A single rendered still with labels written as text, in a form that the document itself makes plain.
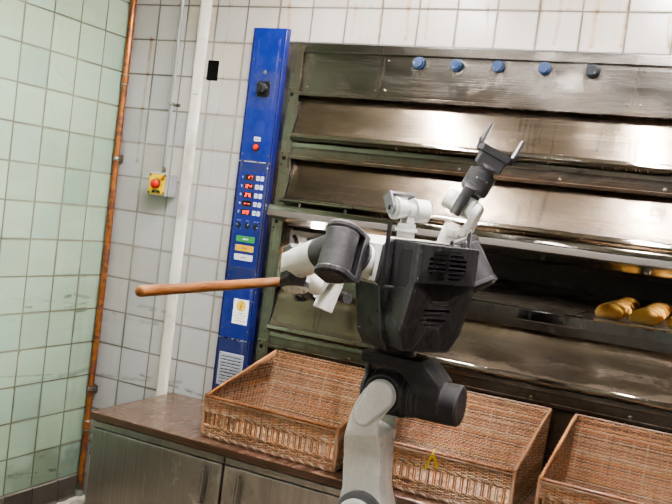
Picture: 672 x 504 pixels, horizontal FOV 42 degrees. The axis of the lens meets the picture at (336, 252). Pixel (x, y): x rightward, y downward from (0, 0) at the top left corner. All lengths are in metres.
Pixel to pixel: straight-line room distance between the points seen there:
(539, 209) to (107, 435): 1.80
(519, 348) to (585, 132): 0.80
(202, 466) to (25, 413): 1.02
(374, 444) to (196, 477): 0.97
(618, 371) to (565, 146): 0.80
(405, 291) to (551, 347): 1.07
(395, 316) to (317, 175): 1.35
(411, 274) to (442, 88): 1.28
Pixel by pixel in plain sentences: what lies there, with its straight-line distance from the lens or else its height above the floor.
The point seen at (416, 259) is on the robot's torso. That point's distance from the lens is 2.23.
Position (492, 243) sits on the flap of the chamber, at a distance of 3.09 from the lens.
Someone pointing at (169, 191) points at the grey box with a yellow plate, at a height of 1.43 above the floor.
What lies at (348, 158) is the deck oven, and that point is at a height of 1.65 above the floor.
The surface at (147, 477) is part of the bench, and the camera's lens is 3.36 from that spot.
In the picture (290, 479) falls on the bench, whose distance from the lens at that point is 3.03.
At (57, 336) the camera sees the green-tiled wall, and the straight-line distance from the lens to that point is 3.98.
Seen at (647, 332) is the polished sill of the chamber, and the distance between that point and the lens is 3.15.
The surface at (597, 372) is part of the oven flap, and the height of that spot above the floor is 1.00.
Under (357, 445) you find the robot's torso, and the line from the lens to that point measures 2.47.
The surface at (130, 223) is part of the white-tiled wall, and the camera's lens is 4.02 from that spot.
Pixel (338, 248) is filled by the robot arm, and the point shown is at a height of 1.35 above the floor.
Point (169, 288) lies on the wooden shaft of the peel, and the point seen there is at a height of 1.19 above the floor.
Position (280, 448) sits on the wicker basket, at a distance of 3.08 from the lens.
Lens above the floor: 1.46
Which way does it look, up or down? 3 degrees down
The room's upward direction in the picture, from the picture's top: 7 degrees clockwise
